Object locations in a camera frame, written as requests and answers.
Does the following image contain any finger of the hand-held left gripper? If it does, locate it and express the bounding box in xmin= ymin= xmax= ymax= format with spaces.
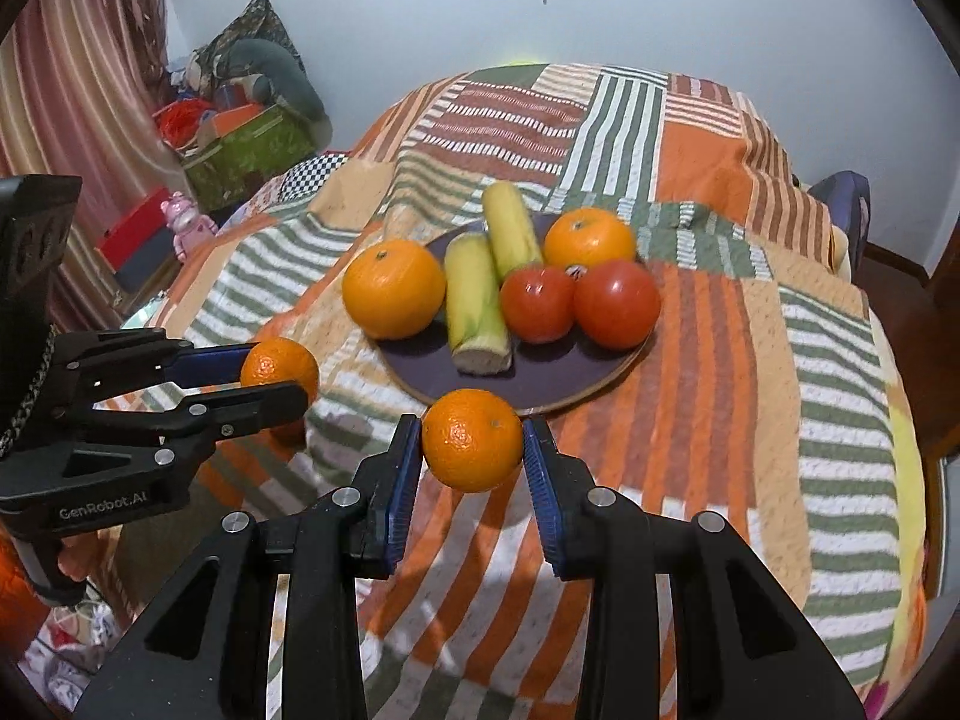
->
xmin=52 ymin=327 xmax=261 ymax=407
xmin=56 ymin=381 xmax=310 ymax=485

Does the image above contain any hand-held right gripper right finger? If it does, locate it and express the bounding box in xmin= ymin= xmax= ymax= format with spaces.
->
xmin=521 ymin=416 xmax=867 ymax=720

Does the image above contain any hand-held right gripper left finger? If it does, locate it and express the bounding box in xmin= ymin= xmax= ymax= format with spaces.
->
xmin=75 ymin=412 xmax=425 ymax=720

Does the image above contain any small mandarin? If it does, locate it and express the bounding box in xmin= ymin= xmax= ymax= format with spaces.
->
xmin=240 ymin=337 xmax=321 ymax=442
xmin=421 ymin=388 xmax=524 ymax=494

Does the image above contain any purple plate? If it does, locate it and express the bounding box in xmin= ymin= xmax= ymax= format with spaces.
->
xmin=373 ymin=210 xmax=653 ymax=417

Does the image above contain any large plain orange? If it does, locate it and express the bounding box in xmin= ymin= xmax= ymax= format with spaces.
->
xmin=342 ymin=238 xmax=447 ymax=341

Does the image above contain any smaller red tomato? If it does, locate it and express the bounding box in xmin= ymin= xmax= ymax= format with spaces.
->
xmin=500 ymin=265 xmax=578 ymax=344

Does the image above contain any larger red tomato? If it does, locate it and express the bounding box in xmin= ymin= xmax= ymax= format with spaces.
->
xmin=574 ymin=259 xmax=663 ymax=350

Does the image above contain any yellow corn piece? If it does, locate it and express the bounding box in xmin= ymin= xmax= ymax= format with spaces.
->
xmin=444 ymin=232 xmax=515 ymax=376
xmin=481 ymin=180 xmax=544 ymax=280

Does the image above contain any large orange with sticker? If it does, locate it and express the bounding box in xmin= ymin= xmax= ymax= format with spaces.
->
xmin=543 ymin=208 xmax=638 ymax=275

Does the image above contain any red gift box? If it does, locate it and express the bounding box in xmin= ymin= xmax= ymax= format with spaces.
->
xmin=96 ymin=187 xmax=188 ymax=271

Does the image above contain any dark blue box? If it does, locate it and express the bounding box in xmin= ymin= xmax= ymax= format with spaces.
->
xmin=112 ymin=229 xmax=188 ymax=293

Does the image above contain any pink bunny figurine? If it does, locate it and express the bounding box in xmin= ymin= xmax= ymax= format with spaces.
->
xmin=161 ymin=191 xmax=218 ymax=256

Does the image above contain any striped brown curtain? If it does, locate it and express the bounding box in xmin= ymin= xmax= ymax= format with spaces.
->
xmin=0 ymin=0 xmax=177 ymax=293

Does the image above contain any striped patchwork blanket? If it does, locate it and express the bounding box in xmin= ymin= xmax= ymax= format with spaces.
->
xmin=120 ymin=62 xmax=931 ymax=720

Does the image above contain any red bag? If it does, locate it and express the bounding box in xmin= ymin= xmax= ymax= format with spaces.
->
xmin=154 ymin=94 xmax=218 ymax=143

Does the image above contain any checkered patchwork cloth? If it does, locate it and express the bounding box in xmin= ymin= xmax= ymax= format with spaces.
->
xmin=217 ymin=150 xmax=353 ymax=233

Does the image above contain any green patterned storage box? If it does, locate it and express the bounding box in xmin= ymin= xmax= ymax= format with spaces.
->
xmin=184 ymin=103 xmax=316 ymax=211

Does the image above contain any orange box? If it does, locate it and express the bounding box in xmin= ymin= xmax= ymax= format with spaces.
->
xmin=199 ymin=105 xmax=263 ymax=140

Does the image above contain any grey plush shark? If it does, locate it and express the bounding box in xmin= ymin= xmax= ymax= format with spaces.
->
xmin=217 ymin=37 xmax=329 ymax=121

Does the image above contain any white floral cloth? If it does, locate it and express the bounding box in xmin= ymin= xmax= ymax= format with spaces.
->
xmin=19 ymin=592 xmax=128 ymax=710

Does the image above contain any dark floral cushion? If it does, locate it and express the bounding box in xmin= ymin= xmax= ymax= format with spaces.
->
xmin=191 ymin=0 xmax=305 ymax=83

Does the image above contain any yellow blanket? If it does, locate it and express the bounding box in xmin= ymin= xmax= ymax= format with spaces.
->
xmin=862 ymin=345 xmax=935 ymax=720

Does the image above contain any dark blue backpack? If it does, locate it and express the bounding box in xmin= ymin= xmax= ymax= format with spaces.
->
xmin=810 ymin=170 xmax=871 ymax=282

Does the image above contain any braided wrist strap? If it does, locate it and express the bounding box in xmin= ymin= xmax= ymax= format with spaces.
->
xmin=0 ymin=330 xmax=57 ymax=460

